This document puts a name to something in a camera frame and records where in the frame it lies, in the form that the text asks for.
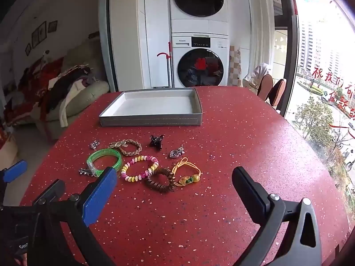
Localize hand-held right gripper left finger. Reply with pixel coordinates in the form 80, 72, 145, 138
26, 167, 118, 266

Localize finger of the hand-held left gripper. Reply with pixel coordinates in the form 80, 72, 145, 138
0, 160, 28, 185
33, 179, 66, 204

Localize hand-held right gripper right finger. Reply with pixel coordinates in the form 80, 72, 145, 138
232, 166, 323, 266

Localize pink yellow spiral bracelet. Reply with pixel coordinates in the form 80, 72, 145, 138
120, 155, 160, 184

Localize green translucent bracelet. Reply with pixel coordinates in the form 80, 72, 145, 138
87, 149, 123, 178

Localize brown spiral hair tie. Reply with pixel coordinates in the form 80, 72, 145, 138
144, 167, 176, 192

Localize yellow cord bracelet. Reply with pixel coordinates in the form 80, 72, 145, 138
172, 157, 202, 186

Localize silver heart pendant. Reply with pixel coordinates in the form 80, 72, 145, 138
169, 145, 185, 159

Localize grey jewelry tray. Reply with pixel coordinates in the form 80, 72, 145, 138
99, 88, 203, 127

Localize black claw hair clip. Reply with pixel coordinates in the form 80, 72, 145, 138
150, 134, 164, 151

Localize pile of clothes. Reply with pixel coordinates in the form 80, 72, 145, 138
4, 57, 97, 122

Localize cream sofa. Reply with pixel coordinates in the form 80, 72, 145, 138
33, 80, 110, 142

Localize brown chair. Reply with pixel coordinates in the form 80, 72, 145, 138
270, 78, 287, 107
257, 74, 274, 102

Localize white cloth on chair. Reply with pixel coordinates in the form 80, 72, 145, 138
243, 63, 271, 90

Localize checkered towel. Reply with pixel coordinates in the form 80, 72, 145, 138
229, 47, 242, 87

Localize red window stickers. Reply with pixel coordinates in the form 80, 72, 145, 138
311, 64, 355, 122

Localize white washing machine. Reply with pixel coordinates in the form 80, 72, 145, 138
171, 32, 230, 88

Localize white cabinet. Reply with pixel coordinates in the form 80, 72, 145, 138
108, 0, 172, 92

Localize white curtain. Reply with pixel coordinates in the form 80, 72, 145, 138
249, 0, 276, 76

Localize white dryer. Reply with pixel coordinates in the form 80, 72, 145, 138
169, 0, 229, 34

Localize beige braided bracelet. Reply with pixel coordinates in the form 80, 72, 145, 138
119, 139, 143, 157

